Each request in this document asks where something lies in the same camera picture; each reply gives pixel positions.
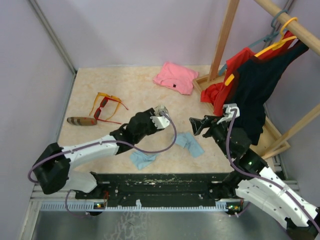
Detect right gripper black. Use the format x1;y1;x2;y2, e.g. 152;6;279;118
189;114;233;159

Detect light blue cloth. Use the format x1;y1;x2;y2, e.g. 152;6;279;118
175;132;205;158
129;151;159;170

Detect map print glasses case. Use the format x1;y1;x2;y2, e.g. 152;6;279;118
153;104;169;116

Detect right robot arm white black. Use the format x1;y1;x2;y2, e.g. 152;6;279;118
189;115;320;240

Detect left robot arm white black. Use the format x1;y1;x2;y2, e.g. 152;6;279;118
28;108;171;199

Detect red sunglasses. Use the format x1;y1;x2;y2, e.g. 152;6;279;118
93;96;130;125

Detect orange sunglasses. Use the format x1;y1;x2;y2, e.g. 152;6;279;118
89;92;123;121

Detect red shirt hanging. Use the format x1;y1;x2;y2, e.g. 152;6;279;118
200;31;294;116

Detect folded pink shirt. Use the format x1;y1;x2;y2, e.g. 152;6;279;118
153;61;199;95

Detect brown striped glasses case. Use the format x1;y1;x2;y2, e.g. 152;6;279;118
66;116;98;126

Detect dark navy shirt hanging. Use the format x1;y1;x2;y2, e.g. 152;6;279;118
227;40;309;146

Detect yellow hanger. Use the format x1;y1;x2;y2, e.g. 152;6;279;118
223;17;298;87

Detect teal hanger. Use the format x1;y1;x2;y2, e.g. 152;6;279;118
217;9;288;77

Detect wooden clothes rack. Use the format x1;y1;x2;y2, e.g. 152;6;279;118
192;0;320;159

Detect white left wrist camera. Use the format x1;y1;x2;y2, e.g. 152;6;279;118
150;114;171;130

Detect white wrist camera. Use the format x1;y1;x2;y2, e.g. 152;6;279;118
150;114;171;130
217;103;240;124

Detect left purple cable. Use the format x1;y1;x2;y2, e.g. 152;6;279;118
27;111;178;220

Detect purple cable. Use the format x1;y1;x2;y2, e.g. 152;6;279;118
225;106;320;240
27;111;178;220

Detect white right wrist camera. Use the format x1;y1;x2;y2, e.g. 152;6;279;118
217;103;240;124

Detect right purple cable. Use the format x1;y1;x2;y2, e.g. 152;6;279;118
225;106;320;240

